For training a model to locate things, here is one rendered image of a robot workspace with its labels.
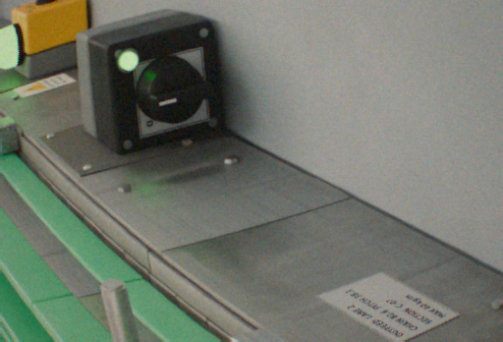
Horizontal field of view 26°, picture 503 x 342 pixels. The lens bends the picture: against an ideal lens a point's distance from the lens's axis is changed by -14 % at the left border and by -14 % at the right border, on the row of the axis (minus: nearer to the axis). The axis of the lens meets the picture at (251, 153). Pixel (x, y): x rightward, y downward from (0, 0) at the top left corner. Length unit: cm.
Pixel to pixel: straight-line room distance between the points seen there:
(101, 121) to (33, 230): 12
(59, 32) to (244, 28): 33
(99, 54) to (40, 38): 27
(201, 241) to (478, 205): 17
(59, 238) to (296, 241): 17
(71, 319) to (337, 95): 22
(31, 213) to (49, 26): 32
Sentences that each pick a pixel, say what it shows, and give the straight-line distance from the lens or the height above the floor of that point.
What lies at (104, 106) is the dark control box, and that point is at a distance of 83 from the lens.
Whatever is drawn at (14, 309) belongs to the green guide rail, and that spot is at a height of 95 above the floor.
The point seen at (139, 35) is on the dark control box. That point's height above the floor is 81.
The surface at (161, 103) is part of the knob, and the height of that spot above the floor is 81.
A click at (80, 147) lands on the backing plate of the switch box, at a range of 86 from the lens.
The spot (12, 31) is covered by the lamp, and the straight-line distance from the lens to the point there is 110.
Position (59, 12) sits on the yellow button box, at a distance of 109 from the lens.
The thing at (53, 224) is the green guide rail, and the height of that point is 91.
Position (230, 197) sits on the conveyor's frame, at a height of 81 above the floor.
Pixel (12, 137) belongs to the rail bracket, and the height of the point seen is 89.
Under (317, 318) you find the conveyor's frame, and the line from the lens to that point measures 57.
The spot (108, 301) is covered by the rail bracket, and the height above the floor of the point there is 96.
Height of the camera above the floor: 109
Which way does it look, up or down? 24 degrees down
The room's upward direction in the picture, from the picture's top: 105 degrees counter-clockwise
